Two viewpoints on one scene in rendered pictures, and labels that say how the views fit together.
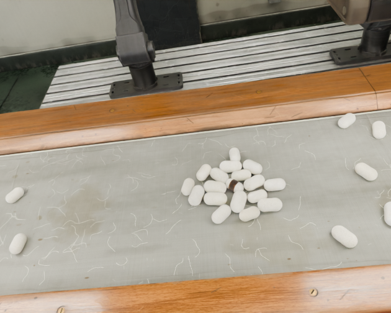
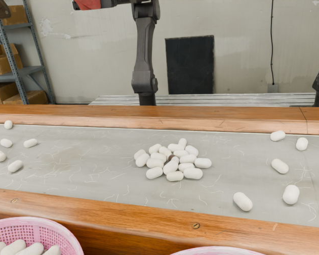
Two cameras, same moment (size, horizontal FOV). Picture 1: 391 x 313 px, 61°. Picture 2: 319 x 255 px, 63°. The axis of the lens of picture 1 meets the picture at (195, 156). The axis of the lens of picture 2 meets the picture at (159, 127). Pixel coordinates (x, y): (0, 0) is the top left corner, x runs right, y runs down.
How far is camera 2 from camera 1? 0.20 m
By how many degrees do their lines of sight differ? 21
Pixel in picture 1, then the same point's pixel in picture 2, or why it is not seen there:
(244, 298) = (140, 218)
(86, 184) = (76, 145)
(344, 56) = not seen: hidden behind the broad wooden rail
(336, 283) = (217, 224)
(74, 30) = (127, 93)
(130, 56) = (138, 85)
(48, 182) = (54, 141)
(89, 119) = (96, 112)
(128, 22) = (143, 64)
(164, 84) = not seen: hidden behind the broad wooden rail
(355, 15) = not seen: outside the picture
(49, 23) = (113, 86)
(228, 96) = (193, 111)
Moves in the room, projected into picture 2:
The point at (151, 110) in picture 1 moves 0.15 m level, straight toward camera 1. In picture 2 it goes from (138, 112) to (132, 136)
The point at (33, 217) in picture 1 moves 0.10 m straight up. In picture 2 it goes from (34, 156) to (21, 118)
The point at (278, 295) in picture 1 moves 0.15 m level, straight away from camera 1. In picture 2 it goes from (166, 222) to (207, 166)
